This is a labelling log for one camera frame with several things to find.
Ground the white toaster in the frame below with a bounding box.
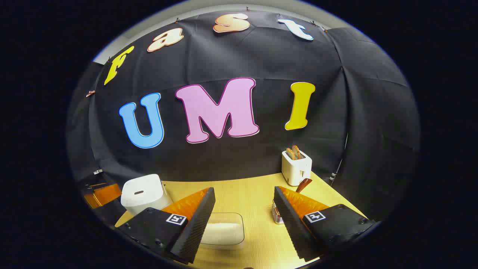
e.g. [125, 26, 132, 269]
[281, 149, 313, 186]

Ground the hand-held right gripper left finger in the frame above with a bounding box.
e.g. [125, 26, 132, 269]
[118, 187, 216, 264]

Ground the black backdrop cloth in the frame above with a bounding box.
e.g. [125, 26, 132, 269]
[67, 9, 420, 221]

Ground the metal wire chopstick holder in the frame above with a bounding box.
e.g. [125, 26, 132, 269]
[271, 200, 285, 225]

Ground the white rice cooker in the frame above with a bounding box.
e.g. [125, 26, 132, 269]
[120, 174, 173, 216]

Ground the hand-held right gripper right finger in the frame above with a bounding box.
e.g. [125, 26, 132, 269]
[273, 186, 376, 262]

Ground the clear plastic container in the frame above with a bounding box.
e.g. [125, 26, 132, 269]
[200, 212, 245, 250]

